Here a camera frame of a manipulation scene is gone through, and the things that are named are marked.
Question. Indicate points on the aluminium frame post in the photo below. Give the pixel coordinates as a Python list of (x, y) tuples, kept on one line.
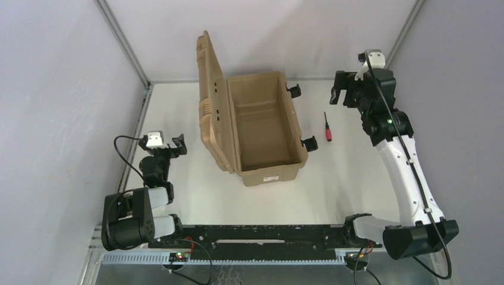
[(404, 31), (121, 38)]

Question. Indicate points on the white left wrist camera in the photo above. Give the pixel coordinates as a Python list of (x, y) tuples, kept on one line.
[(155, 140)]

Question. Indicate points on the right controller board with leds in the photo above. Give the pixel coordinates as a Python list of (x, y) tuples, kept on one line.
[(355, 262)]

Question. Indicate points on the controller board with leds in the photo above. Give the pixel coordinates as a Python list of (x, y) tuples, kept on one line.
[(355, 262), (175, 257)]

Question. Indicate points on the black front bin latch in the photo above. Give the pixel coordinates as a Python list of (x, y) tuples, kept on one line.
[(310, 144)]

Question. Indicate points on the black rear bin latch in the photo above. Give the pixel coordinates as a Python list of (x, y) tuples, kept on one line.
[(294, 91)]

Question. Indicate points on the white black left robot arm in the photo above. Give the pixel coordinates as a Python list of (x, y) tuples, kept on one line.
[(128, 220)]

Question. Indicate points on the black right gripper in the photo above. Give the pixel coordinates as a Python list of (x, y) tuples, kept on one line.
[(350, 89)]

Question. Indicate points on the aluminium frame post right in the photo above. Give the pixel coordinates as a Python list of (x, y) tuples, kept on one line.
[(404, 31)]

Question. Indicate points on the tan plastic storage bin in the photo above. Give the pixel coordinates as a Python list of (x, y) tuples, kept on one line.
[(267, 133)]

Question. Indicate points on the tan bin lid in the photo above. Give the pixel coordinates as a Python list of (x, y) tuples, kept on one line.
[(214, 106)]

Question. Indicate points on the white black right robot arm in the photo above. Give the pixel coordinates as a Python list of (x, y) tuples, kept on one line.
[(422, 227)]

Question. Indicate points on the red handled screwdriver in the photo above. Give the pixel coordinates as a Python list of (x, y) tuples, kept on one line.
[(328, 132)]

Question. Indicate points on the black bin latch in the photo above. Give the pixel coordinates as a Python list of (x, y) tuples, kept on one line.
[(310, 144), (294, 91)]

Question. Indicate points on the aluminium frame post left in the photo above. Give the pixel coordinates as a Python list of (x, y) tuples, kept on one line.
[(121, 38)]

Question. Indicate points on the left controller board with leds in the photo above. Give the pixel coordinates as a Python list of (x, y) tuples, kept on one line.
[(175, 257)]

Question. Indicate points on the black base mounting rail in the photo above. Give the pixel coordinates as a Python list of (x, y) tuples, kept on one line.
[(263, 243)]

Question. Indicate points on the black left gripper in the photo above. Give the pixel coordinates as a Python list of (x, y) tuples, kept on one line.
[(178, 146)]

